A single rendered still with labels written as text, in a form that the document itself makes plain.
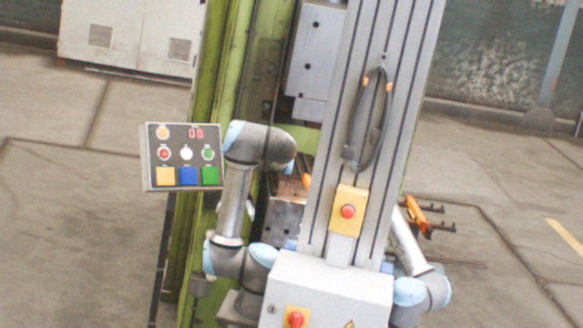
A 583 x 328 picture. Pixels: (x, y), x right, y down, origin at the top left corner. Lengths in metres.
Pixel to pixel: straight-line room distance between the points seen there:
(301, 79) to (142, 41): 5.44
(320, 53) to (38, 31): 6.41
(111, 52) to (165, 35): 0.57
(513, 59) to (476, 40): 0.50
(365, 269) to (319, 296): 0.23
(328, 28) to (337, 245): 1.45
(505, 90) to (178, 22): 3.89
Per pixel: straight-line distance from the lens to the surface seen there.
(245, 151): 2.85
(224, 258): 2.94
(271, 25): 3.84
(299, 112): 3.79
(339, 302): 2.37
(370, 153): 2.43
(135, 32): 9.09
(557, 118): 10.82
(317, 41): 3.73
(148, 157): 3.59
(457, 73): 10.27
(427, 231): 3.61
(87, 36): 9.14
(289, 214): 3.88
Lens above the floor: 2.24
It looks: 18 degrees down
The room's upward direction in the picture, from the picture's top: 11 degrees clockwise
